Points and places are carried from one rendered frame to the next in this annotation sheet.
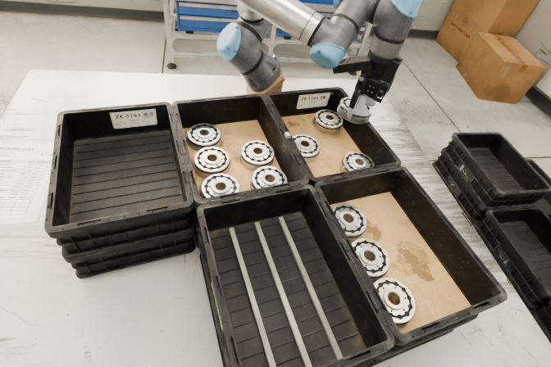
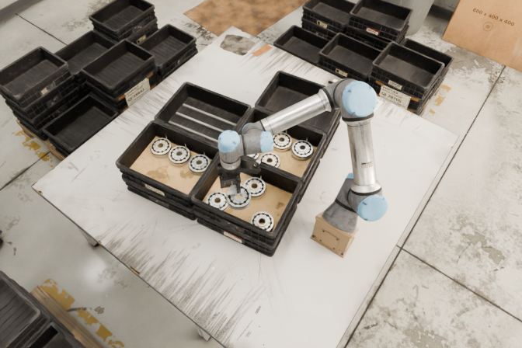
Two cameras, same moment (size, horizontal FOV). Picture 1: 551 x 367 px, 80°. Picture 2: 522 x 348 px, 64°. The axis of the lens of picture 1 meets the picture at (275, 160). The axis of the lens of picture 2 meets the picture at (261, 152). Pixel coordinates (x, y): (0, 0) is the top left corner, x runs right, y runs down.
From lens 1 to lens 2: 1.98 m
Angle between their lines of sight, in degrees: 76
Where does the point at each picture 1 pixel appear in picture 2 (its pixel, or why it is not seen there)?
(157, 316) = not seen: hidden behind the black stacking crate
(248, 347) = (199, 106)
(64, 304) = not seen: hidden behind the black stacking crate
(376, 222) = (186, 180)
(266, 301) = (205, 119)
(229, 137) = (295, 165)
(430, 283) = (147, 171)
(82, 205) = (297, 95)
